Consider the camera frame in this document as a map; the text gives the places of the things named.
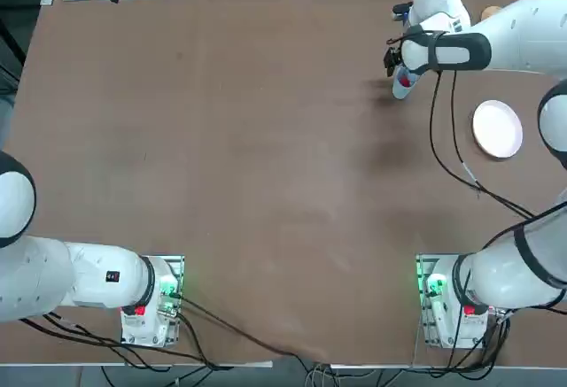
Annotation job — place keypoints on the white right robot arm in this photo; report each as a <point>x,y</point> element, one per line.
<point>522,28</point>

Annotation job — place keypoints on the wooden cup rack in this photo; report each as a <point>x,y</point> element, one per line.
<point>491,13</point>

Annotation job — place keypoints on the pink plate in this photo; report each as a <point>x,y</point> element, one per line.
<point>497,129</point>

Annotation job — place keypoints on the red block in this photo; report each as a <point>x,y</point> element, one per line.
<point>404,80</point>

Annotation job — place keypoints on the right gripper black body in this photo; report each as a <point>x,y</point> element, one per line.
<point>392,61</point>

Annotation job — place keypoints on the blue plastic cup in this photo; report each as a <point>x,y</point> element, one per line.
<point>401,92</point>

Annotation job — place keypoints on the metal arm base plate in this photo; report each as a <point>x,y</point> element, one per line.
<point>177,263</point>
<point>423,272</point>

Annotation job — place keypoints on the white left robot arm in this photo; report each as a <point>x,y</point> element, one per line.
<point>44,272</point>

